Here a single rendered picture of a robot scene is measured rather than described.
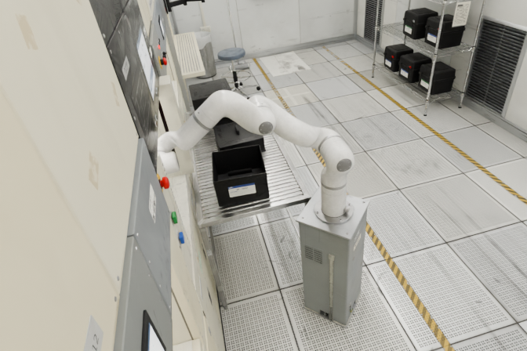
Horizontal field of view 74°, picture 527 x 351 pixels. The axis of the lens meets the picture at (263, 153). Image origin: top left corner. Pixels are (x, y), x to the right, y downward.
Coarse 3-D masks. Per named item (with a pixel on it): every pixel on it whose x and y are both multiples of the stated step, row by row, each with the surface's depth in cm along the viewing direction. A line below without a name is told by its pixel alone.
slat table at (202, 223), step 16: (192, 112) 281; (208, 144) 238; (272, 144) 230; (208, 160) 223; (272, 160) 216; (288, 160) 213; (192, 176) 210; (208, 176) 209; (272, 176) 203; (288, 176) 200; (208, 192) 197; (272, 192) 191; (288, 192) 189; (304, 192) 188; (208, 208) 185; (224, 208) 184; (240, 208) 183; (256, 208) 181; (272, 208) 182; (288, 208) 255; (208, 224) 178; (208, 240) 184; (208, 256) 190; (224, 304) 216
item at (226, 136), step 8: (216, 128) 234; (224, 128) 233; (232, 128) 232; (240, 128) 231; (216, 136) 226; (224, 136) 225; (232, 136) 224; (240, 136) 222; (248, 136) 221; (256, 136) 221; (216, 144) 236; (224, 144) 217; (232, 144) 216; (240, 144) 217; (248, 144) 218; (256, 144) 220
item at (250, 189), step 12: (216, 156) 200; (228, 156) 201; (240, 156) 202; (252, 156) 203; (216, 168) 205; (228, 168) 206; (240, 168) 207; (252, 168) 208; (264, 168) 182; (216, 180) 196; (228, 180) 177; (240, 180) 178; (252, 180) 179; (264, 180) 180; (216, 192) 180; (228, 192) 181; (240, 192) 182; (252, 192) 183; (264, 192) 184; (228, 204) 185
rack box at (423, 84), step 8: (424, 64) 387; (432, 64) 384; (440, 64) 381; (424, 72) 383; (440, 72) 367; (448, 72) 369; (424, 80) 386; (440, 80) 371; (448, 80) 374; (424, 88) 390; (432, 88) 376; (440, 88) 378; (448, 88) 380
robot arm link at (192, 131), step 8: (192, 120) 131; (184, 128) 132; (192, 128) 131; (200, 128) 131; (208, 128) 132; (160, 136) 143; (168, 136) 140; (176, 136) 133; (184, 136) 132; (192, 136) 132; (200, 136) 133; (160, 144) 144; (168, 144) 144; (176, 144) 134; (184, 144) 133; (192, 144) 134; (168, 152) 147
